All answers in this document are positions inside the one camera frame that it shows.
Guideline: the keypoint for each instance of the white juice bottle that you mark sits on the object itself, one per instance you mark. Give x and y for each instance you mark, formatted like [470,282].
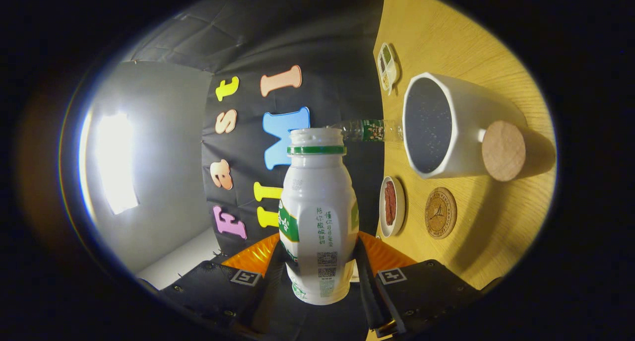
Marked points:
[317,207]

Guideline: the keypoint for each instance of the white divided dish with beans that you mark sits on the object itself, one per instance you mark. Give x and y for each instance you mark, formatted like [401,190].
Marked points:
[392,70]

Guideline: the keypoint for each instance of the wooden table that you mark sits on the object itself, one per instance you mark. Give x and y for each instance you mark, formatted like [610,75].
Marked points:
[496,222]

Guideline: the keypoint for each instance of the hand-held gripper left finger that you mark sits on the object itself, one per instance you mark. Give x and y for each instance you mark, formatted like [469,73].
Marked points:
[268,301]

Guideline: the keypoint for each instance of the red meat strips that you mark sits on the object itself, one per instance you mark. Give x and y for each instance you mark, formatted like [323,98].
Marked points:
[390,202]

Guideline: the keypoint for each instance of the round cork coaster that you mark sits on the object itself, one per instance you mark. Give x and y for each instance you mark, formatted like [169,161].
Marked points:
[440,213]

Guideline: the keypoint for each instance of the round white plate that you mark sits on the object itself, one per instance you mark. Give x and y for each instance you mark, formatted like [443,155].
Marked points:
[399,207]

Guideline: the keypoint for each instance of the white cup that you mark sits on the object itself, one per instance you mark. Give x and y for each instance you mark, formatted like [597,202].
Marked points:
[469,112]

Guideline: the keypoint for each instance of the ceiling light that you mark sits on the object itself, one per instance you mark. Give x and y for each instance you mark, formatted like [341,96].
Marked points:
[116,162]

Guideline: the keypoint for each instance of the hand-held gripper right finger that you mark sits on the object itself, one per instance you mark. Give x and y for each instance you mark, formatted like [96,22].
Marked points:
[369,291]

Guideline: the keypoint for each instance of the clear plastic water bottle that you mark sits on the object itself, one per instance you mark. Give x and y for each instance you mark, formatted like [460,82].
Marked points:
[372,130]

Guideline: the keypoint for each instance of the black backdrop cloth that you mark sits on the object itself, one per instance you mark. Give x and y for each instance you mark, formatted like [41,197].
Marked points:
[327,43]

